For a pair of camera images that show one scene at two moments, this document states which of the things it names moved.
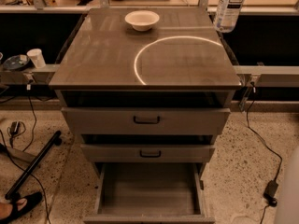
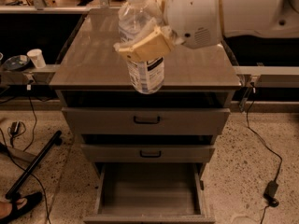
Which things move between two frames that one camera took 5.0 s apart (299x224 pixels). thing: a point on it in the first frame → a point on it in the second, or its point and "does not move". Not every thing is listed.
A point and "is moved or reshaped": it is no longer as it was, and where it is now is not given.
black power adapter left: (14, 127) does not move
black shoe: (31, 201) does not move
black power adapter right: (269, 193) does not move
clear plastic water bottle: (228, 11) is moved or reshaped
